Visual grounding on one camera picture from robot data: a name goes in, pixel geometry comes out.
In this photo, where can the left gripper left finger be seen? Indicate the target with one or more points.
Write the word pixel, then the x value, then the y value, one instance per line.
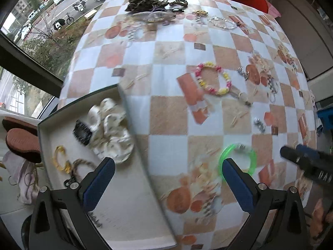
pixel 60 220

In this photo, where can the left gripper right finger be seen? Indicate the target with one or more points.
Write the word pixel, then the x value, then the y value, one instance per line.
pixel 288 229

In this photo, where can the rhinestone letter hair clip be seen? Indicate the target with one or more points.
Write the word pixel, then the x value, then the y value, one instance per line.
pixel 94 219

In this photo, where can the black flower hair clip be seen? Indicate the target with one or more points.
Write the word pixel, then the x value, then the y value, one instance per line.
pixel 82 133

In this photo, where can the small black bow clip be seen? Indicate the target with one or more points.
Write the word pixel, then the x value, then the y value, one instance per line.
pixel 70 181

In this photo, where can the pink white cloth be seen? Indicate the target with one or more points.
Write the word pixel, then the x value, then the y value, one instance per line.
pixel 22 173

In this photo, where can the grey shallow tray box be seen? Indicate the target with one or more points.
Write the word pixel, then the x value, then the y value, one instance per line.
pixel 128 209

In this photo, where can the green plastic bangle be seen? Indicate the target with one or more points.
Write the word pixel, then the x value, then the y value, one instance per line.
pixel 243 149

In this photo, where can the white polka dot scrunchie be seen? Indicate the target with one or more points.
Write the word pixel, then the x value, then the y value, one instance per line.
pixel 108 137

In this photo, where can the pink sole slipper rear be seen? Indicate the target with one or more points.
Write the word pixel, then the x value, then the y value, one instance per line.
pixel 12 123

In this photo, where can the beige rabbit hair clip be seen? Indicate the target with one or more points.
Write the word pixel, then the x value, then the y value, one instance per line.
pixel 241 96

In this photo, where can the checkered tablecloth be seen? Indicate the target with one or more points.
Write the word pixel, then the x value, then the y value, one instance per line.
pixel 177 79

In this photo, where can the gold bow hair clip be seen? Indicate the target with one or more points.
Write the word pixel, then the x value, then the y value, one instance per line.
pixel 200 13

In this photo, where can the clear large hair claw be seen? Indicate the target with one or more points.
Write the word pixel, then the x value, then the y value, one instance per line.
pixel 156 17

